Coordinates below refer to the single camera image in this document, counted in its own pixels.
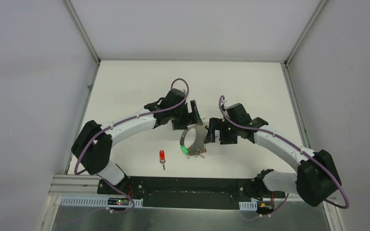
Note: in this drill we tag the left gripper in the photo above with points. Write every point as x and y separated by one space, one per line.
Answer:
187 115

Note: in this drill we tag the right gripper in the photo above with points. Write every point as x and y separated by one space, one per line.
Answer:
216 123

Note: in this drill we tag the metal keyring plate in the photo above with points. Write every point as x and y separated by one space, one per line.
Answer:
193 138

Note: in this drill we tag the green tag key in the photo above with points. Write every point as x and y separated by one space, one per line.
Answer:
184 150

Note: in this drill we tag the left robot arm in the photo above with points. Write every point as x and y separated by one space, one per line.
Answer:
93 144

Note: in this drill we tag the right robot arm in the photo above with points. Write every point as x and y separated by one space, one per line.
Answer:
315 177

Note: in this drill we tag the red tag key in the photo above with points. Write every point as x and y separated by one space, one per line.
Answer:
162 159

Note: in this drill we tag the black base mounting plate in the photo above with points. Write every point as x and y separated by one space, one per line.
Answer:
222 201

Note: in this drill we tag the aluminium front rail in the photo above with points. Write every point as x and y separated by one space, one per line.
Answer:
140 187

